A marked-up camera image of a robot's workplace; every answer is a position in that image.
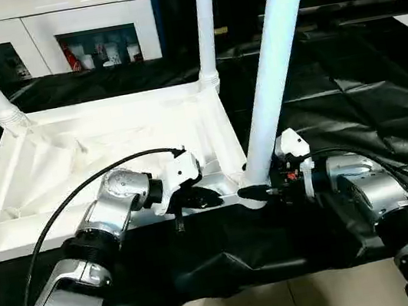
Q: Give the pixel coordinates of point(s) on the white glass-door cabinet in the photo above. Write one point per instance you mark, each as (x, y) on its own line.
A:
(32, 25)

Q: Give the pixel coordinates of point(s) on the red bottle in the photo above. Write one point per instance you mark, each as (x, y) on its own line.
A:
(70, 57)

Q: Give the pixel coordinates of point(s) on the dark blue vertical panel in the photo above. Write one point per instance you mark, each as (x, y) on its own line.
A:
(157, 13)

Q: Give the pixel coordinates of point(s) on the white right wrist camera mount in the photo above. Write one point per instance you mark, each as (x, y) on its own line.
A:
(291, 143)

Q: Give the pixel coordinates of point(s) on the white plastic table top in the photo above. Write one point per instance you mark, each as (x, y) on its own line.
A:
(107, 129)

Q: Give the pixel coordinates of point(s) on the white ceramic cup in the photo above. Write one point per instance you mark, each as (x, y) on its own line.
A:
(133, 52)

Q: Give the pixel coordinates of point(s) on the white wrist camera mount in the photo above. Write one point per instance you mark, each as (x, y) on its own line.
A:
(179, 168)
(291, 143)

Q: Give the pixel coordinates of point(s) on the black mat cloth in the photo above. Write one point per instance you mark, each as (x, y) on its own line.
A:
(354, 98)

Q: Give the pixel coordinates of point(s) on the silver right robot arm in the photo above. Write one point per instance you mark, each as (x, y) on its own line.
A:
(381, 191)

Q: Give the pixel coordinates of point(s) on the white can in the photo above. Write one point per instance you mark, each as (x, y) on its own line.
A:
(86, 61)

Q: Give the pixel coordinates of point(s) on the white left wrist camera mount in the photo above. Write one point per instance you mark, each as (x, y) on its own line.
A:
(179, 168)

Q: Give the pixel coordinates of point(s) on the blue white printed mug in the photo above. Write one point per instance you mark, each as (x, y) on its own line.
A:
(109, 55)

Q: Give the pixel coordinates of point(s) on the small tan label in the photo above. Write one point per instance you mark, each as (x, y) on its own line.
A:
(220, 30)

